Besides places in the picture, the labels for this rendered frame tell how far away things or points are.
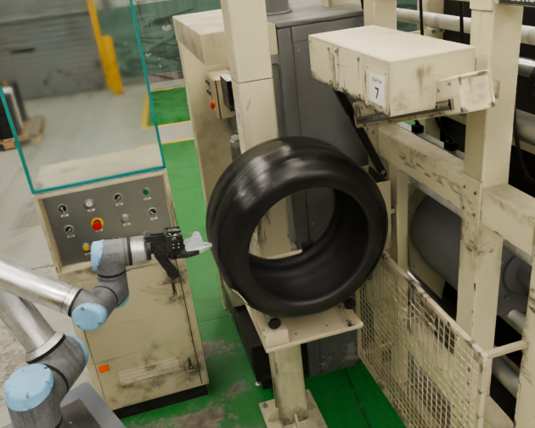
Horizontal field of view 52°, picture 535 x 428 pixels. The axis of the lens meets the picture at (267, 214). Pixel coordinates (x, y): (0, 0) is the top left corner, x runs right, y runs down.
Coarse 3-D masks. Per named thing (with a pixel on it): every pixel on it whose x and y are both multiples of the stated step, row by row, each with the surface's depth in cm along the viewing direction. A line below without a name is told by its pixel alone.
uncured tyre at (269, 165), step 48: (288, 144) 178; (240, 192) 168; (288, 192) 167; (336, 192) 205; (240, 240) 169; (336, 240) 213; (384, 240) 186; (240, 288) 177; (288, 288) 207; (336, 288) 188
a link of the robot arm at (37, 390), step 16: (32, 368) 180; (48, 368) 180; (16, 384) 174; (32, 384) 174; (48, 384) 175; (64, 384) 184; (16, 400) 170; (32, 400) 171; (48, 400) 175; (16, 416) 173; (32, 416) 173; (48, 416) 176
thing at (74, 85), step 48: (0, 0) 196; (48, 0) 200; (96, 0) 204; (0, 48) 202; (48, 48) 206; (96, 48) 210; (48, 96) 212; (96, 96) 217; (144, 96) 222; (48, 144) 219; (96, 144) 224; (144, 144) 230
